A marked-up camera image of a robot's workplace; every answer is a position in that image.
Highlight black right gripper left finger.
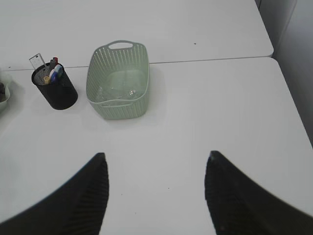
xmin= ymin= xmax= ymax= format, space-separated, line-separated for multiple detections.
xmin=0 ymin=153 xmax=109 ymax=235

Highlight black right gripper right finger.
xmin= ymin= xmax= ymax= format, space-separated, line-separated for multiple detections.
xmin=204 ymin=151 xmax=313 ymax=235

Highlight clear plastic sheet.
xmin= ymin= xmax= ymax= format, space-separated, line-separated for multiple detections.
xmin=95 ymin=85 xmax=145 ymax=102

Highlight gold marker pen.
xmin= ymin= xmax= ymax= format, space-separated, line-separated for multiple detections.
xmin=43 ymin=76 xmax=51 ymax=85

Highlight pink purple scissors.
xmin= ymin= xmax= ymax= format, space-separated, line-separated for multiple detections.
xmin=49 ymin=64 xmax=61 ymax=83

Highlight grey marker pen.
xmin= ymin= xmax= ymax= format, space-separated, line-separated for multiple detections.
xmin=49 ymin=58 xmax=56 ymax=71

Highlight clear plastic ruler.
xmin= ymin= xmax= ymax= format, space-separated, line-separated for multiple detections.
xmin=29 ymin=53 xmax=46 ymax=70

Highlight pale green wavy plate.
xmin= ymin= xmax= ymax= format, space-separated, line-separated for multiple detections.
xmin=0 ymin=71 xmax=12 ymax=112

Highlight black mesh pen holder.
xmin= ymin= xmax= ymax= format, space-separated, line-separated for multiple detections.
xmin=31 ymin=63 xmax=78 ymax=110

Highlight green plastic woven basket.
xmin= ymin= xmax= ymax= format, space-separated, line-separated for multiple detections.
xmin=86 ymin=40 xmax=150 ymax=120

